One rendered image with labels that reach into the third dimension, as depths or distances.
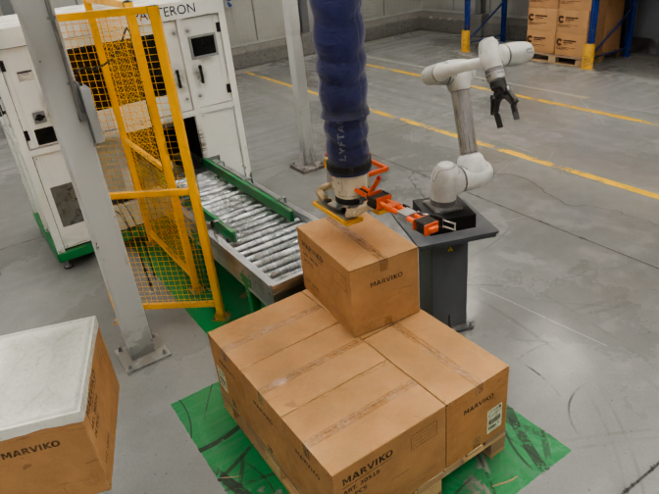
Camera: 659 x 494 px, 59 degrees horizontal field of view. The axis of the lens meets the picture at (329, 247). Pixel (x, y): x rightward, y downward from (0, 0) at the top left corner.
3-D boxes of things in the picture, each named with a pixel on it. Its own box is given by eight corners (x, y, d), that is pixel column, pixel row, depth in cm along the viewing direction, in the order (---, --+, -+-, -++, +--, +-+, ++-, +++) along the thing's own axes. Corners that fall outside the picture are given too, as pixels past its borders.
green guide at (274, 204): (203, 167, 540) (201, 157, 536) (214, 163, 545) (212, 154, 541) (291, 222, 420) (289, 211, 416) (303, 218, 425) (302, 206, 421)
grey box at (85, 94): (87, 136, 333) (72, 83, 319) (96, 133, 335) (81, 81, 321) (96, 144, 318) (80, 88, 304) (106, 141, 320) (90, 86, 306)
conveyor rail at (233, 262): (148, 199, 522) (142, 179, 513) (153, 198, 524) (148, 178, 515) (274, 313, 348) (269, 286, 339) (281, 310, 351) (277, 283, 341)
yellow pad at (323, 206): (312, 205, 310) (311, 196, 307) (328, 199, 314) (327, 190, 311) (346, 226, 283) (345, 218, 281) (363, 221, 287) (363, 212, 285)
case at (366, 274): (304, 286, 345) (296, 225, 326) (362, 266, 360) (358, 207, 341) (355, 338, 298) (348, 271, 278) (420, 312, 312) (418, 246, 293)
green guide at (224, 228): (147, 182, 516) (145, 173, 512) (159, 179, 521) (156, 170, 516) (224, 247, 396) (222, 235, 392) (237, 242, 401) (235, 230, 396)
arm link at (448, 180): (424, 194, 354) (426, 161, 342) (450, 188, 359) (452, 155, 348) (438, 206, 341) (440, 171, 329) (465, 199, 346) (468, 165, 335)
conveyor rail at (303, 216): (215, 178, 551) (211, 160, 542) (220, 177, 554) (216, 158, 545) (361, 273, 378) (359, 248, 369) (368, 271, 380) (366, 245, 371)
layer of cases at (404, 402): (220, 388, 333) (207, 332, 314) (360, 320, 378) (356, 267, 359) (340, 542, 243) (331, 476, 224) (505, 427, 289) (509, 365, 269)
